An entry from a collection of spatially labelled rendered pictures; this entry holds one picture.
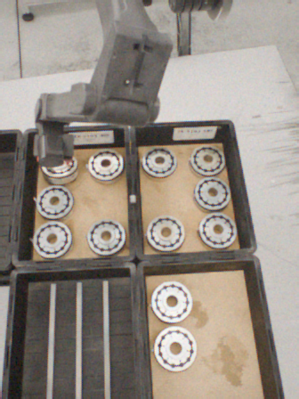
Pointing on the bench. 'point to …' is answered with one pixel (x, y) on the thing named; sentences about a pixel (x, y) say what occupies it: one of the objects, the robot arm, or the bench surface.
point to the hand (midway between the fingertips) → (59, 161)
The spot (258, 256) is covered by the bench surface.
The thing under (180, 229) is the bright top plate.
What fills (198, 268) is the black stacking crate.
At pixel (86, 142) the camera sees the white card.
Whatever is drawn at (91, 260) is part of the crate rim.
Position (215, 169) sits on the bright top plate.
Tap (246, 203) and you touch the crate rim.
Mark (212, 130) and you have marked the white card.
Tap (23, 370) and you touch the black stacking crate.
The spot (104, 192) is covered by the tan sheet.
